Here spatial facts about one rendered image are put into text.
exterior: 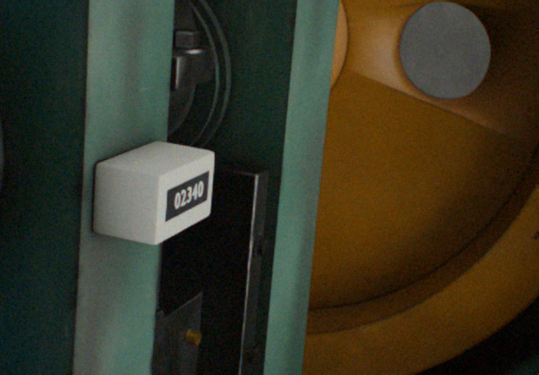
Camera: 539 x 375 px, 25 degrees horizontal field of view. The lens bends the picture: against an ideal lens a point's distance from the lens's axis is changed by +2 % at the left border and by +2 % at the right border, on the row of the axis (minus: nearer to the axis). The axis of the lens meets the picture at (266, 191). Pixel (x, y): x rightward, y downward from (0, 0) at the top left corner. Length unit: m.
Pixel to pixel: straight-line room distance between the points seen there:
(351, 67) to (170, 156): 0.51
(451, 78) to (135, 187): 3.58
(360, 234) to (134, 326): 0.50
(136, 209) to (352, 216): 0.57
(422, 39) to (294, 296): 3.24
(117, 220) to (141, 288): 0.09
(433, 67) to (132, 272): 3.53
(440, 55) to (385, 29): 3.04
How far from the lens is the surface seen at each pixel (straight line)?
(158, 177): 0.63
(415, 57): 4.21
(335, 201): 1.19
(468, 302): 1.14
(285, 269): 0.97
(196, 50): 0.81
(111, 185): 0.64
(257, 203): 0.91
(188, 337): 0.92
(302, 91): 0.93
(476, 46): 4.16
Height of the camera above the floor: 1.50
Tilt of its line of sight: 16 degrees down
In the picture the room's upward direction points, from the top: 5 degrees clockwise
